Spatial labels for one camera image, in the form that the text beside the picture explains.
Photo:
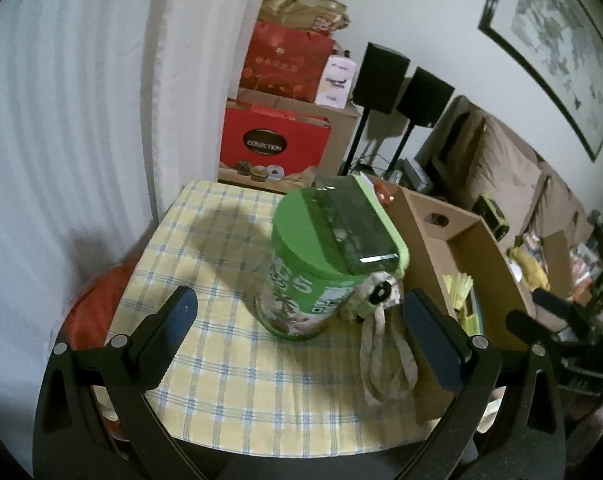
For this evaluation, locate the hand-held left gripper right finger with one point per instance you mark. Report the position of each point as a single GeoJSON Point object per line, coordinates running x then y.
{"type": "Point", "coordinates": [434, 345]}

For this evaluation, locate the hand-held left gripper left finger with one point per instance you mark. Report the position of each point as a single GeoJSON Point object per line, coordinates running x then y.
{"type": "Point", "coordinates": [181, 310]}

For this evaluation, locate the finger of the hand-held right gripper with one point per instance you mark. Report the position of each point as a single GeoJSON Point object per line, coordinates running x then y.
{"type": "Point", "coordinates": [556, 305]}
{"type": "Point", "coordinates": [531, 325]}

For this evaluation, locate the green plastic clip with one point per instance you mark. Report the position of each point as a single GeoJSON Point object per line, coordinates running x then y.
{"type": "Point", "coordinates": [470, 322]}

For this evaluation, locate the green lidded plastic jar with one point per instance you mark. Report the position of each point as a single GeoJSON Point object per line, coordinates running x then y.
{"type": "Point", "coordinates": [301, 260]}

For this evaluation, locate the yellow bag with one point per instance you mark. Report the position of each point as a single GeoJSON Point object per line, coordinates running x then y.
{"type": "Point", "coordinates": [529, 270]}

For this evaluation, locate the small cardboard box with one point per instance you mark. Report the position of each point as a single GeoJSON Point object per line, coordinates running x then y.
{"type": "Point", "coordinates": [561, 260]}

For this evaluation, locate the pale yellow plastic item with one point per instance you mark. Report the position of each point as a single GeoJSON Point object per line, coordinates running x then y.
{"type": "Point", "coordinates": [459, 290]}

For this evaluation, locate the yellow checked tablecloth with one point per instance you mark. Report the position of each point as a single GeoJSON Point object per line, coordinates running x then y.
{"type": "Point", "coordinates": [221, 240]}

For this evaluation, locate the red cushion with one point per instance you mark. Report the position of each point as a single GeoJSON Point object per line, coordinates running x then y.
{"type": "Point", "coordinates": [91, 305]}

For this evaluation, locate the brown back cushion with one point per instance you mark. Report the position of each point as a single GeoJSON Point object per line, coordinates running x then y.
{"type": "Point", "coordinates": [559, 205]}

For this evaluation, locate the green portable radio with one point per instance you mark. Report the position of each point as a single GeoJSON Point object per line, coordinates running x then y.
{"type": "Point", "coordinates": [491, 215]}

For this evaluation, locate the large beige pillow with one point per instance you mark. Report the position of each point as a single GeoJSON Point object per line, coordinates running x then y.
{"type": "Point", "coordinates": [501, 170]}

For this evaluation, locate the orange packet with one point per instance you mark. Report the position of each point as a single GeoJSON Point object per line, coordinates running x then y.
{"type": "Point", "coordinates": [384, 194]}

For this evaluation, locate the brown sofa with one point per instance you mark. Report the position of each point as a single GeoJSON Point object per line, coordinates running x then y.
{"type": "Point", "coordinates": [461, 160]}

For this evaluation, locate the grey electronic device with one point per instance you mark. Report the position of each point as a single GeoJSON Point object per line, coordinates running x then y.
{"type": "Point", "coordinates": [414, 172]}

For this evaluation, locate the red gift box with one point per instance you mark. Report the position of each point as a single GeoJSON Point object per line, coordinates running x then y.
{"type": "Point", "coordinates": [271, 140]}

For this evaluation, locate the black speaker stand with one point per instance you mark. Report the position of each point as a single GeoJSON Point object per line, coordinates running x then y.
{"type": "Point", "coordinates": [355, 142]}
{"type": "Point", "coordinates": [400, 150]}

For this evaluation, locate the white curtain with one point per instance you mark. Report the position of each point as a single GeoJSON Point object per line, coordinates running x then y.
{"type": "Point", "coordinates": [81, 110]}

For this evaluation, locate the large cardboard carton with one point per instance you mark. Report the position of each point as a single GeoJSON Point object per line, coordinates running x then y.
{"type": "Point", "coordinates": [344, 130]}

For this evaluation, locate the black speaker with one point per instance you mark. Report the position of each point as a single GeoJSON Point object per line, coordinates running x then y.
{"type": "Point", "coordinates": [379, 80]}
{"type": "Point", "coordinates": [424, 97]}

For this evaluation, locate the red gift bag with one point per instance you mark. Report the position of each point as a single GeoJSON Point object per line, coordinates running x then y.
{"type": "Point", "coordinates": [281, 65]}

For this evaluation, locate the framed painting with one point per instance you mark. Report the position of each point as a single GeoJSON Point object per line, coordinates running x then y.
{"type": "Point", "coordinates": [556, 35]}

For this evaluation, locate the small white box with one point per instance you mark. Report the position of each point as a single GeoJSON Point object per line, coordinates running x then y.
{"type": "Point", "coordinates": [336, 82]}

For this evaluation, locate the brown paper bag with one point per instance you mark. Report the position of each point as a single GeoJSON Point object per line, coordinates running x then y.
{"type": "Point", "coordinates": [301, 12]}

